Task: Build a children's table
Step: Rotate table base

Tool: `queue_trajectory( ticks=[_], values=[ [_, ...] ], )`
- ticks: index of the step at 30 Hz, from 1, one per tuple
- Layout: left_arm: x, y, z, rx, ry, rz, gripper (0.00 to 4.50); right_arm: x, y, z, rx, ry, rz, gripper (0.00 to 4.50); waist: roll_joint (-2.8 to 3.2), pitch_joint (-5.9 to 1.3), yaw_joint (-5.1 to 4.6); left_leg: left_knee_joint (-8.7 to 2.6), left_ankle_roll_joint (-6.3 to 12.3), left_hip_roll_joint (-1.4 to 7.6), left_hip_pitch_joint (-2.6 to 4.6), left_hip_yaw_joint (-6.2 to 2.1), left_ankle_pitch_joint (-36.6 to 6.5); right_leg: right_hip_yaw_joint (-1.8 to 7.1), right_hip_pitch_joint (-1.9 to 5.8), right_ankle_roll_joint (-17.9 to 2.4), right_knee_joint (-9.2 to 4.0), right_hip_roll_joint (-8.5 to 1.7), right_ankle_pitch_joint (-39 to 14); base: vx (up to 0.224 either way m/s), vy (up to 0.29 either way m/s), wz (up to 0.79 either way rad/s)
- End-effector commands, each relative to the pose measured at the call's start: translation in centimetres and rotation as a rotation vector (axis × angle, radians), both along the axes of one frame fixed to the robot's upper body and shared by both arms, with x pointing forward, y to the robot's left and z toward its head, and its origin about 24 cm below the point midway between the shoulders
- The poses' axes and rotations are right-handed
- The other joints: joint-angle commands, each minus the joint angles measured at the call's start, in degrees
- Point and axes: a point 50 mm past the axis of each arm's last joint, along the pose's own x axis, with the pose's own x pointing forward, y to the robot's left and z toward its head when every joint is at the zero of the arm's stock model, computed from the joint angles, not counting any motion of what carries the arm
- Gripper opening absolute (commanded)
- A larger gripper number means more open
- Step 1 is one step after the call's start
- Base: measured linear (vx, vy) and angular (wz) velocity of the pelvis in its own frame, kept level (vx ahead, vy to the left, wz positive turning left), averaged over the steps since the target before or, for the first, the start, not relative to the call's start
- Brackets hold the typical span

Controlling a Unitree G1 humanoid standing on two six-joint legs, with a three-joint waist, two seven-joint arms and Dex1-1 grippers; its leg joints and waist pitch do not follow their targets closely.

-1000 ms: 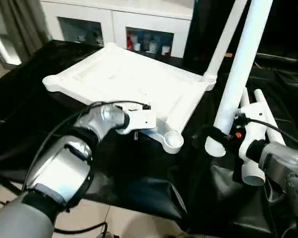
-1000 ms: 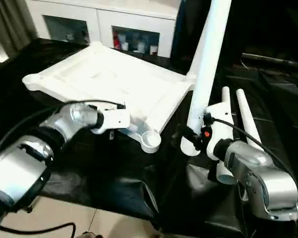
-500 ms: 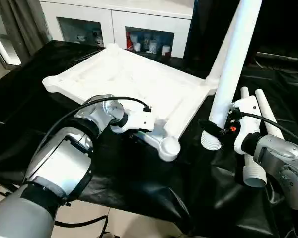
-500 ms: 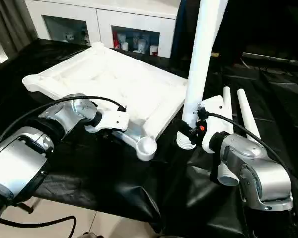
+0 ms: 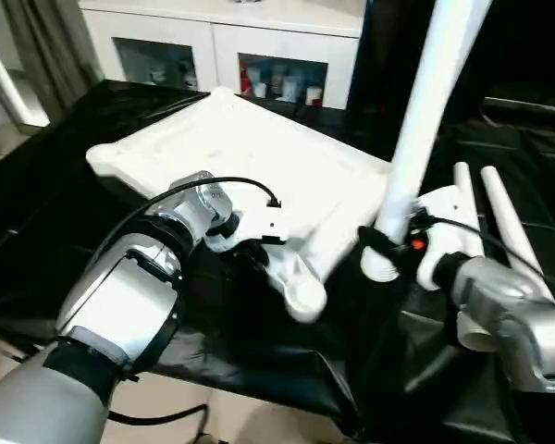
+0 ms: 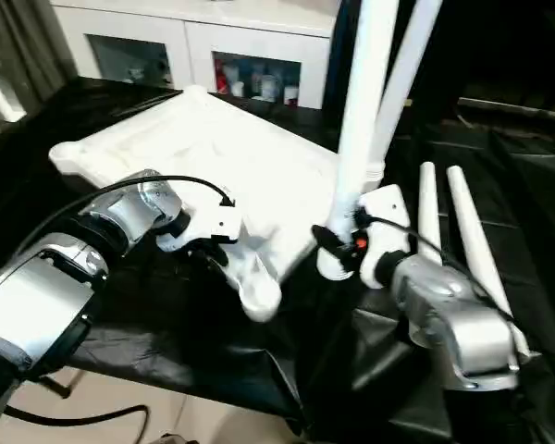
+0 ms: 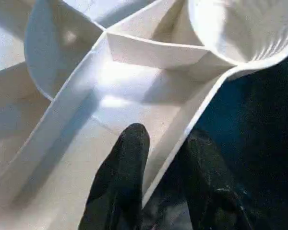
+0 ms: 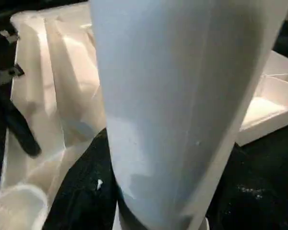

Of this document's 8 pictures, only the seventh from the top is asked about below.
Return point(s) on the black shiny mat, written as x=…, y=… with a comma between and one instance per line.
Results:
x=254, y=143

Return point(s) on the white plastic table top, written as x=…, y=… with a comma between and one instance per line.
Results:
x=122, y=83

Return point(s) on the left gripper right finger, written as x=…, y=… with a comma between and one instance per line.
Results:
x=211, y=191

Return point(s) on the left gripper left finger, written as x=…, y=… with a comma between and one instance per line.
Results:
x=120, y=179

